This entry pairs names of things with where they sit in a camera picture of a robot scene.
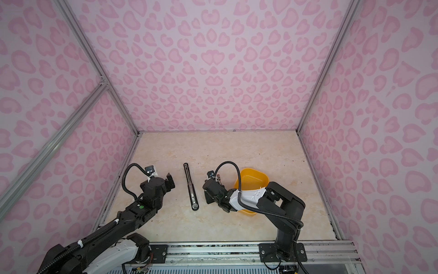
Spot black stapler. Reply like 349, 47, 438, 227
183, 163, 200, 211

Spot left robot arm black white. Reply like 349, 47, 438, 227
38, 174, 175, 274

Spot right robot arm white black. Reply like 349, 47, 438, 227
203, 178, 306, 261

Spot yellow plastic tray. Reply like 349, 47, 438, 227
230, 168, 269, 216

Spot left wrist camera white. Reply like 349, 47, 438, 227
144, 165, 158, 179

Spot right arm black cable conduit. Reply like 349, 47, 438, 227
213, 160, 309, 274

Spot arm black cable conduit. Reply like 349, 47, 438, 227
213, 160, 309, 274
35, 163, 151, 274

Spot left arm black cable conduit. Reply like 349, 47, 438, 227
35, 163, 151, 274

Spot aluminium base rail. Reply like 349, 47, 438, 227
112, 241, 365, 274

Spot aluminium frame rail left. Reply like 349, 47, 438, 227
1, 1, 140, 220

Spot aluminium frame rail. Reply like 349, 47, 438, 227
296, 0, 363, 136
1, 1, 140, 220

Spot aluminium frame rail right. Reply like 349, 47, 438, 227
296, 0, 363, 136

